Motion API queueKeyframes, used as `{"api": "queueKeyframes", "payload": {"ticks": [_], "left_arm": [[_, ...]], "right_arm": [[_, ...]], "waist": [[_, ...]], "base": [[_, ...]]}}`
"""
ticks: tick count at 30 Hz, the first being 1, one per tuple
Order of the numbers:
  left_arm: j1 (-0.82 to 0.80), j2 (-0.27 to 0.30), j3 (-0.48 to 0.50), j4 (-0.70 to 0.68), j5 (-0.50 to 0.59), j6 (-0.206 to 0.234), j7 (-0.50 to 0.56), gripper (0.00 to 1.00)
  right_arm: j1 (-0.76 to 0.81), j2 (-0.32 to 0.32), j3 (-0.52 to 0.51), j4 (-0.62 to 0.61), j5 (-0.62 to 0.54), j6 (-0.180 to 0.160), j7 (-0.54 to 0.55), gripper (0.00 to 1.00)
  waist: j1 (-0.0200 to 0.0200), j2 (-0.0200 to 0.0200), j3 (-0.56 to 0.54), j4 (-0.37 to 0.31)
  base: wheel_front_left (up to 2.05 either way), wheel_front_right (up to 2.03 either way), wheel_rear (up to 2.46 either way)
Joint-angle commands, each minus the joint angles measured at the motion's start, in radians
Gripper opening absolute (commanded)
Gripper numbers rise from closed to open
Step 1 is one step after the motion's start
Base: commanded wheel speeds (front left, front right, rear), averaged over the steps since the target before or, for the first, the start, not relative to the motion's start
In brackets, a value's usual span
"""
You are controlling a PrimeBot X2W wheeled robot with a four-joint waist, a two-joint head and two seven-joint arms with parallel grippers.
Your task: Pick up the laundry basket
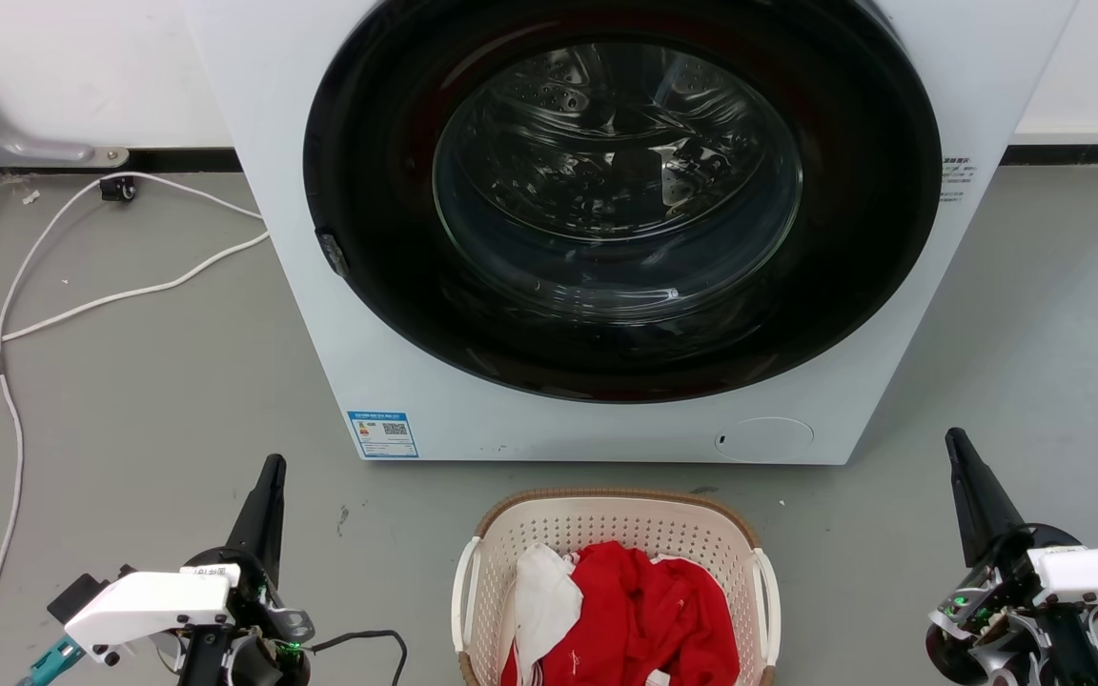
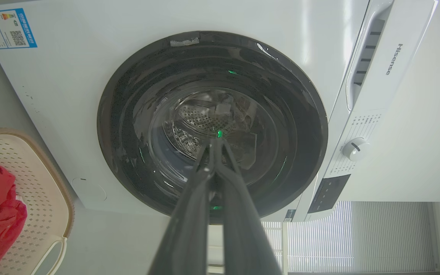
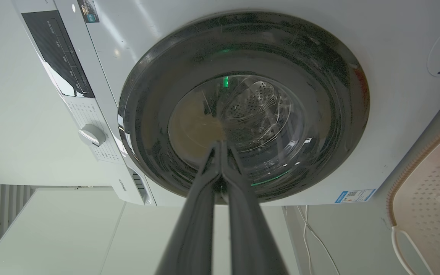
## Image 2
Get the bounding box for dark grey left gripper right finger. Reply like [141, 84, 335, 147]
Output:
[215, 138, 282, 275]

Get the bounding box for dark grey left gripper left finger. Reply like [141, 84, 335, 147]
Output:
[148, 138, 217, 275]

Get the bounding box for beige perforated laundry basket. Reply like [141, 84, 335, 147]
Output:
[0, 128, 75, 275]

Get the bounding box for white window blinds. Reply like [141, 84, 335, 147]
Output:
[260, 201, 440, 273]

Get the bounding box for round dark washing machine door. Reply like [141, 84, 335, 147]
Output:
[97, 31, 328, 224]

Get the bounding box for white control dial knob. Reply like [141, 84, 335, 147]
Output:
[342, 137, 369, 162]

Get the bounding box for white Hisense washing machine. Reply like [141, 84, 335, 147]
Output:
[0, 0, 439, 223]

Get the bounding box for blue energy label sticker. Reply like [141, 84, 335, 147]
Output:
[0, 8, 38, 50]

